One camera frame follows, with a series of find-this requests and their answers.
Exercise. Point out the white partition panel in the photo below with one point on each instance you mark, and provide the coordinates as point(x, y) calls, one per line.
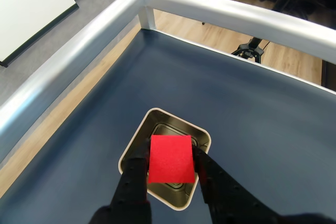
point(26, 11)

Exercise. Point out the beige square metal container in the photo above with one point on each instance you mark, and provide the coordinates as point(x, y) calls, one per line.
point(139, 134)

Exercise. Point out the silver metal table railing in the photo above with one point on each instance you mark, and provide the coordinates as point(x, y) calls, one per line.
point(183, 1)

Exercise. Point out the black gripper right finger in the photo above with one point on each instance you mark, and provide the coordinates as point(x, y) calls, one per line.
point(223, 195)

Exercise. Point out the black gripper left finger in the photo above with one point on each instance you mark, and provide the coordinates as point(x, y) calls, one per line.
point(131, 179)

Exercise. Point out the red cube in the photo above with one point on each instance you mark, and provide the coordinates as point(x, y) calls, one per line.
point(170, 158)

